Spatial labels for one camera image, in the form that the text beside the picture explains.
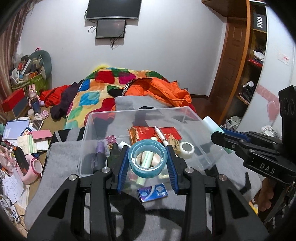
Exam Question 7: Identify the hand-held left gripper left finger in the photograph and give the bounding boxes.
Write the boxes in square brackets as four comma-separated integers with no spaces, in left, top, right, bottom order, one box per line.
[26,146,130,241]

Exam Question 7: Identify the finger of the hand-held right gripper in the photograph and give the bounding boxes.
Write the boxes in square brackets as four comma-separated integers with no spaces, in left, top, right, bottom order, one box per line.
[220,127,281,149]
[211,131,255,160]

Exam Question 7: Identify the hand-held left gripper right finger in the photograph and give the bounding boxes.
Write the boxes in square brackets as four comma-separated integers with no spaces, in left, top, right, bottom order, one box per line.
[166,145,270,241]

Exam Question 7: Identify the light green tube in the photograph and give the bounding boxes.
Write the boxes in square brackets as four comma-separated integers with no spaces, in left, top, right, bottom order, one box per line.
[136,151,154,185]

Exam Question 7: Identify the mint green bottle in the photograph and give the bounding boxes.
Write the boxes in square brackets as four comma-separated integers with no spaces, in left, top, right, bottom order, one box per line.
[202,116,234,154]

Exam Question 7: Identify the blue tape roll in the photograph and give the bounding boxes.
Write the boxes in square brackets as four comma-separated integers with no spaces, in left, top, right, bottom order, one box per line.
[128,140,168,178]

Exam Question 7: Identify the clear plastic storage box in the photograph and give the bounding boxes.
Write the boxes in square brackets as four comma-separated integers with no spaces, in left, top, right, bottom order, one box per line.
[79,106,226,183]

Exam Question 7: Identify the person's right hand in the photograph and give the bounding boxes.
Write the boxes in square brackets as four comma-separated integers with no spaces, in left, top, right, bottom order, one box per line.
[257,178,275,212]

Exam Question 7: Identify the white sneakers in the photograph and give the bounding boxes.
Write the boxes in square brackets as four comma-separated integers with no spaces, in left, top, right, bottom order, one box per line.
[224,116,242,129]

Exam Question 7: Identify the green bottle with black cap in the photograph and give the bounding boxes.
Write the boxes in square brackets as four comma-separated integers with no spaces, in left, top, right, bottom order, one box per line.
[107,143,123,167]

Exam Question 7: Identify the brown small packet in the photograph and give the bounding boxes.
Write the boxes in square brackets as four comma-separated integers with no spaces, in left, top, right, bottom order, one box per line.
[170,139,181,153]

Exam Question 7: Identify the white tape roll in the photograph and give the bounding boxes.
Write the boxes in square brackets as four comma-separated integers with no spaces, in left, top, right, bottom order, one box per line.
[180,142,195,155]

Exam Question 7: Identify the purple and black bottle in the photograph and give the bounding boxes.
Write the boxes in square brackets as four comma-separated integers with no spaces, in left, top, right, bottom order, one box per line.
[93,141,105,172]

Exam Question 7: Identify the blue sachet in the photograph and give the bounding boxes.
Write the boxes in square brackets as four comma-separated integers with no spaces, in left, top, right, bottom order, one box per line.
[137,184,168,202]

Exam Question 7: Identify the white pen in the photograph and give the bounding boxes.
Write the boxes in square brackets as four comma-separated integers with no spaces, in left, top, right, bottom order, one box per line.
[154,126,169,146]

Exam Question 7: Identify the red foil packet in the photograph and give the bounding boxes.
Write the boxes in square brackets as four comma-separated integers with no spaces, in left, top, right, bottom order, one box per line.
[129,126,181,149]

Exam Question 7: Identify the brown wooden door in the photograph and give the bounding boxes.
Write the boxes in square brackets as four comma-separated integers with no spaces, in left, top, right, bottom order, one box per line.
[209,22,249,116]

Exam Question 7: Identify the colourful patchwork quilt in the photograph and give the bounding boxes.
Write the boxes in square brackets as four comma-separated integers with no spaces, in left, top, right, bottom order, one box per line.
[63,66,171,130]

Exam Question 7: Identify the orange jacket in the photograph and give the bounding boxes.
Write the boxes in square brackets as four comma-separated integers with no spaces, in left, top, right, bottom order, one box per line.
[109,77,192,112]

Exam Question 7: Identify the white wardrobe door with hearts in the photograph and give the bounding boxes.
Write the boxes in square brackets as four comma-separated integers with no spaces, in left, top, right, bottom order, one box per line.
[236,0,296,139]

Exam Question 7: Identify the pink flat box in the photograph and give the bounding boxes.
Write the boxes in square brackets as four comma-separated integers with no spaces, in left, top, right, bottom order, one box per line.
[31,130,53,141]

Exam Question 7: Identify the pink round container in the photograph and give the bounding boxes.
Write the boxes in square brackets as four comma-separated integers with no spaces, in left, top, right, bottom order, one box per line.
[17,155,43,184]

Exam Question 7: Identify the dark purple clothing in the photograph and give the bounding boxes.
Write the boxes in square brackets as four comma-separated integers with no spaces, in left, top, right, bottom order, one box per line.
[50,80,85,121]

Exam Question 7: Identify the pale green booklet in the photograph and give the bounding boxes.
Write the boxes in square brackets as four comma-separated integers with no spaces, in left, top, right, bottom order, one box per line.
[17,135,37,154]

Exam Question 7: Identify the red clothing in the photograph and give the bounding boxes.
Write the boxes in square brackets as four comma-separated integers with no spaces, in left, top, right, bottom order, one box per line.
[40,85,72,107]

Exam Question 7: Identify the black and orange tool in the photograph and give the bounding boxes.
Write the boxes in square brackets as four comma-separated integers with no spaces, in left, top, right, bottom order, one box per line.
[14,147,30,178]

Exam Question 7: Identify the pink bunny toy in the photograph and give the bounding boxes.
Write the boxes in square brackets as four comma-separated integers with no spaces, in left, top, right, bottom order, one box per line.
[28,84,42,113]

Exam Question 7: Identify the blue book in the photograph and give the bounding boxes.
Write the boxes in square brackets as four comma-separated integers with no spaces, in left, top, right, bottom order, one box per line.
[2,119,30,141]

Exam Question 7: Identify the white paper sheets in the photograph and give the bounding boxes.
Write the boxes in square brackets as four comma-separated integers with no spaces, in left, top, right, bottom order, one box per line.
[0,176,26,209]

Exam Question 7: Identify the black box with white letters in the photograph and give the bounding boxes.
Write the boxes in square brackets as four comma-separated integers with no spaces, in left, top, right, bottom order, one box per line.
[252,10,269,33]

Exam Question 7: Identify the green gift bag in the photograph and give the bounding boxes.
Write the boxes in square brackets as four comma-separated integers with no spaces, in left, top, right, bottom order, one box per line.
[11,74,48,93]

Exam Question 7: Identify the red box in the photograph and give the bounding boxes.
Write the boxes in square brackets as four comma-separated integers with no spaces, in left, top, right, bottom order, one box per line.
[1,88,26,112]

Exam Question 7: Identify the grey-green plush pillow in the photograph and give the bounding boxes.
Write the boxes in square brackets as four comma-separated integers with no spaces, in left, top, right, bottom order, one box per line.
[29,50,52,79]

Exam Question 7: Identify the brown curtain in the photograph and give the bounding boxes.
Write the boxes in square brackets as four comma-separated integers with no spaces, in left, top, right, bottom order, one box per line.
[0,0,35,102]

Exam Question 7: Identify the small wall monitor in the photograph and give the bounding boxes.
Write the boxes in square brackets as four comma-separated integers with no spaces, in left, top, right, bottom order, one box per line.
[95,19,127,39]

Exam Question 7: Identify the black wall television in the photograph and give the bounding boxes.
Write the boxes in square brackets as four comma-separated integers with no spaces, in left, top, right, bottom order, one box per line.
[85,0,142,21]

